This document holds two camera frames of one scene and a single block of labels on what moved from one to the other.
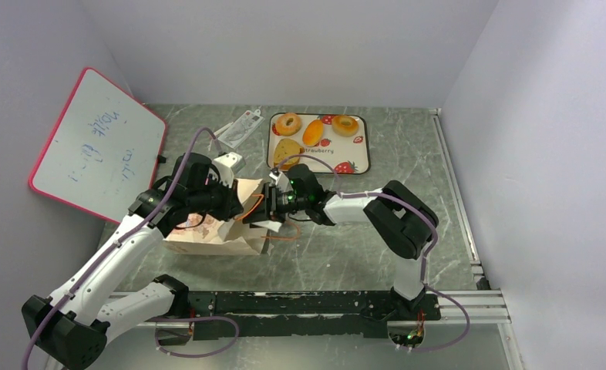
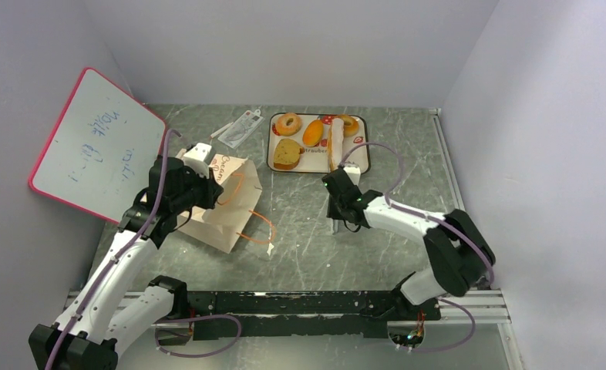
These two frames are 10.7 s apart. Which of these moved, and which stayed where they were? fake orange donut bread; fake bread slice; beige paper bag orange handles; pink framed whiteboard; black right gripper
Moved: beige paper bag orange handles; black right gripper
Stayed: fake orange donut bread; pink framed whiteboard; fake bread slice
